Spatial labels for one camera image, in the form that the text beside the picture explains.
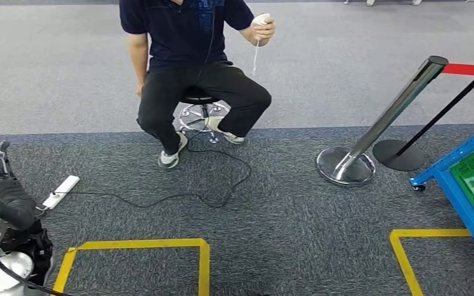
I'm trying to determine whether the white handheld controller with strap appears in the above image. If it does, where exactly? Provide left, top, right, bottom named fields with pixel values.
left=251, top=13, right=272, bottom=76

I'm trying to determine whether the blue metal shelf rack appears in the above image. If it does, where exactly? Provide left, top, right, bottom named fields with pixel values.
left=409, top=118, right=474, bottom=274

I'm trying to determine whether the black pole with round base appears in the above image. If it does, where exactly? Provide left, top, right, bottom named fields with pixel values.
left=372, top=57, right=474, bottom=171

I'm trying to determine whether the black floor cable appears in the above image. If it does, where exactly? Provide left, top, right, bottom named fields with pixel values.
left=52, top=133, right=253, bottom=209

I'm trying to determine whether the yellow floor tape square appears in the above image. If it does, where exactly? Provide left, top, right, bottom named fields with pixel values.
left=52, top=238, right=210, bottom=296

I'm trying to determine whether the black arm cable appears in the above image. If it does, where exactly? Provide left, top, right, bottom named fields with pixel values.
left=0, top=257, right=72, bottom=296

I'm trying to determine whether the seated person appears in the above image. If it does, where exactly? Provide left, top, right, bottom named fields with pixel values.
left=119, top=0, right=276, bottom=170

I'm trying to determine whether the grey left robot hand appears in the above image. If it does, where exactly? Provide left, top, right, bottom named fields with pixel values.
left=0, top=125, right=38, bottom=232

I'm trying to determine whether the chrome stanchion with base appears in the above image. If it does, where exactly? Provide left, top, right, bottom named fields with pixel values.
left=315, top=55, right=449, bottom=187

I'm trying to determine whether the white power strip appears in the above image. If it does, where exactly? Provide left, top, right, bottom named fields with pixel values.
left=43, top=175, right=80, bottom=210

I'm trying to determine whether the black stool with chrome base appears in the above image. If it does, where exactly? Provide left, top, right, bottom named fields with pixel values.
left=177, top=88, right=231, bottom=144

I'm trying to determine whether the red barrier belt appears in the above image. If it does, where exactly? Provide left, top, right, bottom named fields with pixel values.
left=441, top=63, right=474, bottom=78

